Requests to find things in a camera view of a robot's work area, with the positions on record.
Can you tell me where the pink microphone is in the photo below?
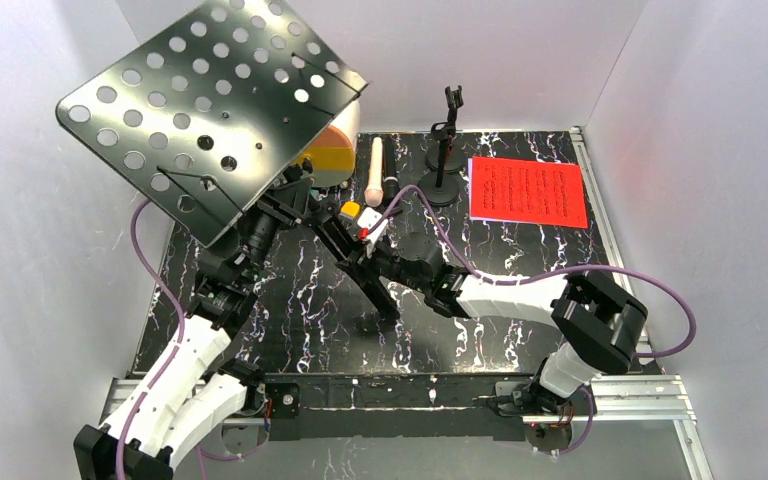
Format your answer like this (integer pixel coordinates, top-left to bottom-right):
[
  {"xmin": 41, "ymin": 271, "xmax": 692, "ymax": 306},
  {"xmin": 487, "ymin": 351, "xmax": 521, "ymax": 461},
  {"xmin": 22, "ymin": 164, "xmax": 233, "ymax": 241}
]
[{"xmin": 364, "ymin": 137, "xmax": 384, "ymax": 208}]

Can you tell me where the black handheld microphone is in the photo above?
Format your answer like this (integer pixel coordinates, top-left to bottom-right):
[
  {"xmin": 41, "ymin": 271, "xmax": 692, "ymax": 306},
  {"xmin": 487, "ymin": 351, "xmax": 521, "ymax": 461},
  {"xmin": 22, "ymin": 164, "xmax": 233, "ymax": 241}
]
[{"xmin": 382, "ymin": 136, "xmax": 400, "ymax": 206}]

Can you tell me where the black tripod music stand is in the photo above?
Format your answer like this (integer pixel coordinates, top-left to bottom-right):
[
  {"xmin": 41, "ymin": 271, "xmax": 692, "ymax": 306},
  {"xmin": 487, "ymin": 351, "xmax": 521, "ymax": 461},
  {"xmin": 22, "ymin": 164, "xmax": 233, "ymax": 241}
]
[{"xmin": 55, "ymin": 0, "xmax": 402, "ymax": 327}]

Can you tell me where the red sheet music page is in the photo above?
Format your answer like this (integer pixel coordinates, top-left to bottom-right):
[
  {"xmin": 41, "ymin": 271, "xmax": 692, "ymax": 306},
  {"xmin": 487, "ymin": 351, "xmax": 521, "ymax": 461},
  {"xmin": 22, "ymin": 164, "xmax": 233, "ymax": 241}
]
[{"xmin": 472, "ymin": 156, "xmax": 590, "ymax": 228}]

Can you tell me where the black desktop microphone stand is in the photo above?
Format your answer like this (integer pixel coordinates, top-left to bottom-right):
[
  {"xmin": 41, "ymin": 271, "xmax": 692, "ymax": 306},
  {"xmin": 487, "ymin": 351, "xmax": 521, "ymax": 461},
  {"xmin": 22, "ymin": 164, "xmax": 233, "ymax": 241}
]
[{"xmin": 417, "ymin": 122, "xmax": 460, "ymax": 207}]

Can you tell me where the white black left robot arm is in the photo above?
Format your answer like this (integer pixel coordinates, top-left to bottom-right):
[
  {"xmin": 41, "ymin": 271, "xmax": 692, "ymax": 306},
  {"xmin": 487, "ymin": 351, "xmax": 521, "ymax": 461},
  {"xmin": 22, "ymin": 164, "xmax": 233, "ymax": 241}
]
[{"xmin": 73, "ymin": 204, "xmax": 285, "ymax": 479}]

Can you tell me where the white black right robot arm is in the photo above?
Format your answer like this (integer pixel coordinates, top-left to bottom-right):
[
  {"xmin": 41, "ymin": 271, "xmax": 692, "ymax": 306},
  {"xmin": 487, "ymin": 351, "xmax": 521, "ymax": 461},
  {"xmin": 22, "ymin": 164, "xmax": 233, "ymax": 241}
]
[{"xmin": 338, "ymin": 237, "xmax": 648, "ymax": 416}]

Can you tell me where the yellow and grey eraser block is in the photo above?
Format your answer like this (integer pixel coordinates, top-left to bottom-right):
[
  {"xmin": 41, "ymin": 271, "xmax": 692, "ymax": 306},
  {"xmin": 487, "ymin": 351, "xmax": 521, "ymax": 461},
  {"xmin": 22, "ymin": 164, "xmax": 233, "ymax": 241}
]
[{"xmin": 339, "ymin": 201, "xmax": 362, "ymax": 222}]

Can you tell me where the round three-colour drawer cabinet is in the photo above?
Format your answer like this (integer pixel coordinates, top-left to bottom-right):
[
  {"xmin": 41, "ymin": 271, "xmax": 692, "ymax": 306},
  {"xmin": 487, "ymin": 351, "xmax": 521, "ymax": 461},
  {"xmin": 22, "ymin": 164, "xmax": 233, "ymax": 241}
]
[{"xmin": 294, "ymin": 100, "xmax": 360, "ymax": 189}]

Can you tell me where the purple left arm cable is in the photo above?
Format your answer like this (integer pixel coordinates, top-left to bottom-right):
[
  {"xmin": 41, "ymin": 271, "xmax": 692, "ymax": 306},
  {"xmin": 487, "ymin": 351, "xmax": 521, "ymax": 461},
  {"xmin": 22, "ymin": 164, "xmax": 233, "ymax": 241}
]
[{"xmin": 113, "ymin": 198, "xmax": 273, "ymax": 480}]

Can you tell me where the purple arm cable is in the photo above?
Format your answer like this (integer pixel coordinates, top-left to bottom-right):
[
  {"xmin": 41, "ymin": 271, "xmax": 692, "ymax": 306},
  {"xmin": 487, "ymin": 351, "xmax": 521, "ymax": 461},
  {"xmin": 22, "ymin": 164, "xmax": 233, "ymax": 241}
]
[
  {"xmin": 380, "ymin": 184, "xmax": 698, "ymax": 456},
  {"xmin": 113, "ymin": 198, "xmax": 273, "ymax": 480}
]

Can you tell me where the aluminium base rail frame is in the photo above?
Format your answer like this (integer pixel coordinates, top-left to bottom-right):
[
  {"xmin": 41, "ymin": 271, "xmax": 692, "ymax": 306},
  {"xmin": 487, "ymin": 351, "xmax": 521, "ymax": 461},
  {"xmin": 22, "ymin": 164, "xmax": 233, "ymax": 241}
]
[{"xmin": 85, "ymin": 127, "xmax": 715, "ymax": 480}]

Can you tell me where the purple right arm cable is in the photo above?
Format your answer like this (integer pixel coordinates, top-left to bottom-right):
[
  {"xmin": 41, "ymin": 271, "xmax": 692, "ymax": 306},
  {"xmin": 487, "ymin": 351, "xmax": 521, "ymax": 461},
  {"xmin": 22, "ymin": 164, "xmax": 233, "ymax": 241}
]
[{"xmin": 380, "ymin": 184, "xmax": 698, "ymax": 456}]

